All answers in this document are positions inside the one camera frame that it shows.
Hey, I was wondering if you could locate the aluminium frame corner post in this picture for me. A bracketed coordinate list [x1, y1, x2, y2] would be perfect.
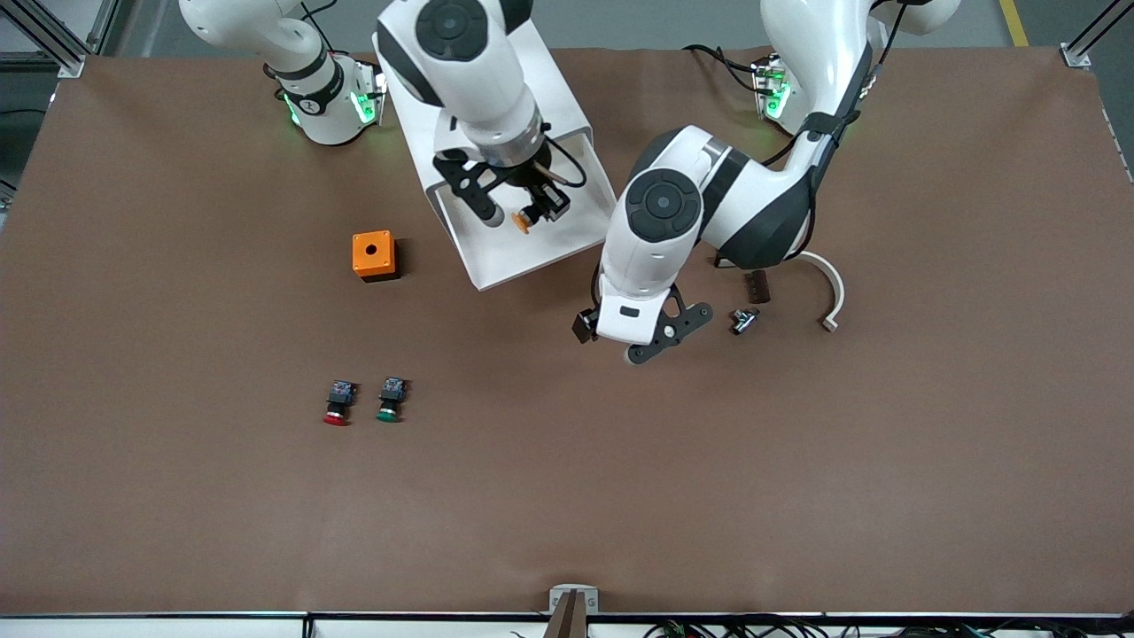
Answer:
[1059, 0, 1134, 69]
[0, 0, 87, 79]

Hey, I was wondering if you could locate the white table edge rail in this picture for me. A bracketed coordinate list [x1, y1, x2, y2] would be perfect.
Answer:
[0, 610, 1134, 638]

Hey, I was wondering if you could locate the white semicircular pipe clamp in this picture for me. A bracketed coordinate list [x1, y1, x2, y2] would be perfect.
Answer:
[797, 251, 846, 333]

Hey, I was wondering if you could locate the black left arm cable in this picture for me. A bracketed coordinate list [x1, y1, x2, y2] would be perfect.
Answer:
[764, 0, 897, 169]

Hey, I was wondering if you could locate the white drawer cabinet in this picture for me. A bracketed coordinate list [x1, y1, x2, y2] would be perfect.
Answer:
[372, 18, 594, 191]

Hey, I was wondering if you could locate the green push button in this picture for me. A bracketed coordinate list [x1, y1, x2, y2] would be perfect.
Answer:
[375, 377, 409, 424]

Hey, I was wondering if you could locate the black left base cable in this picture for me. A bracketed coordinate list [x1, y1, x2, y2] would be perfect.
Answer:
[680, 43, 763, 89]

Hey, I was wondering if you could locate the orange button enclosure box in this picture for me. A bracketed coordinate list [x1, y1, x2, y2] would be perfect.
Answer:
[352, 230, 401, 283]

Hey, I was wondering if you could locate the red push button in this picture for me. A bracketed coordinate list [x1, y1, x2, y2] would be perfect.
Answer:
[322, 380, 358, 427]

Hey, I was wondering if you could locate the black cable tangle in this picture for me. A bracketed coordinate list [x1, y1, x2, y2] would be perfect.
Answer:
[642, 616, 1134, 638]

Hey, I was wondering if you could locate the grey metal table bracket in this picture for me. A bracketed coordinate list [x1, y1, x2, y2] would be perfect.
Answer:
[548, 584, 600, 617]

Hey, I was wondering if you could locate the aluminium profile post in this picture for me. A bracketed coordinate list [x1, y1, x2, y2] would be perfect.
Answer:
[542, 591, 590, 638]

